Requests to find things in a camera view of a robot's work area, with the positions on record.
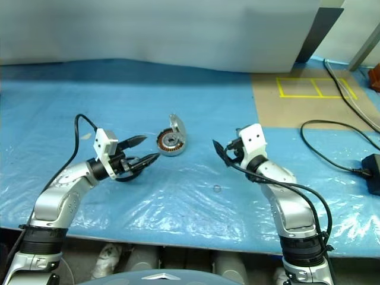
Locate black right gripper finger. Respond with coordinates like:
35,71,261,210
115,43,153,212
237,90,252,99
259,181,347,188
211,138,236,168

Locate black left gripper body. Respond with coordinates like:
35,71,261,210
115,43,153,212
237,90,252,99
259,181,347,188
111,141,137,177

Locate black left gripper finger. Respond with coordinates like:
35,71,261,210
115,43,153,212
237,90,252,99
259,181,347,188
128,153,161,173
122,135,148,149

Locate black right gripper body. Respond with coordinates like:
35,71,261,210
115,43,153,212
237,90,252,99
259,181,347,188
224,128,246,163

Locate silver motor base copper windings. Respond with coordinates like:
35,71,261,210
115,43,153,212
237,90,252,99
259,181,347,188
156,129,187,157

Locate round grey rotor disc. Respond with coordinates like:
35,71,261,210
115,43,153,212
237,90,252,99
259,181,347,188
168,113,188,149

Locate brown paper sheet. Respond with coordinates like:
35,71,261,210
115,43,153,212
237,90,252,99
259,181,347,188
251,64,380,134

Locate blue plastic table sheet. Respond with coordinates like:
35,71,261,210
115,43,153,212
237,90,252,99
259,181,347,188
0,58,380,258

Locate yellow tape rectangle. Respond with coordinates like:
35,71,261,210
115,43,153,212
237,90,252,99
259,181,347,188
275,77,358,99

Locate white scuffed rounded shape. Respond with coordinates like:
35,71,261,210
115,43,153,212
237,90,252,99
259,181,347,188
90,243,122,280

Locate grey rounded shape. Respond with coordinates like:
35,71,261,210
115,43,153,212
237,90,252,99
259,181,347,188
124,245,161,273
213,254,249,285

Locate white backdrop board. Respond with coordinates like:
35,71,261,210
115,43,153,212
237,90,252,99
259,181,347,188
0,0,347,74

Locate grey robot torso silver chevron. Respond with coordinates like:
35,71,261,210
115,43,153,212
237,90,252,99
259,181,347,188
100,269,226,285

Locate black power adapter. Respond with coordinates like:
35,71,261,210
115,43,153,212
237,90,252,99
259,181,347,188
361,153,380,196

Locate dark grey slanted panel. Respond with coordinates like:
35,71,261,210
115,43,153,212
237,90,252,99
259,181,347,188
295,7,345,64

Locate red-brown block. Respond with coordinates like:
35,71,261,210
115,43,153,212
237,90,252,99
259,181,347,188
368,64,380,91

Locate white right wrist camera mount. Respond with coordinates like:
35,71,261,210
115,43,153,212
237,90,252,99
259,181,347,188
237,123,268,170

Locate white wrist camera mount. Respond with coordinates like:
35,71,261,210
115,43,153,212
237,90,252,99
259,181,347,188
93,128,119,179
237,123,268,170

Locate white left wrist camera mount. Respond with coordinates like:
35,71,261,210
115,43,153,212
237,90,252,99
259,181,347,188
93,128,119,179

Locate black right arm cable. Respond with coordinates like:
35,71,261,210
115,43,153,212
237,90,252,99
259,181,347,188
224,147,335,253

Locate long black cable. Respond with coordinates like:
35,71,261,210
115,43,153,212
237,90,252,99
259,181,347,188
323,58,380,133

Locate black looped power cable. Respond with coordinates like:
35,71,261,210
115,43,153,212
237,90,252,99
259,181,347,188
300,119,380,176

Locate thin grey cable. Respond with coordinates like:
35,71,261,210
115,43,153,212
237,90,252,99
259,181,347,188
324,59,380,127

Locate aluminium profile post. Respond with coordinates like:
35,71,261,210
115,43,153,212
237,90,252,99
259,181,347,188
349,14,380,72

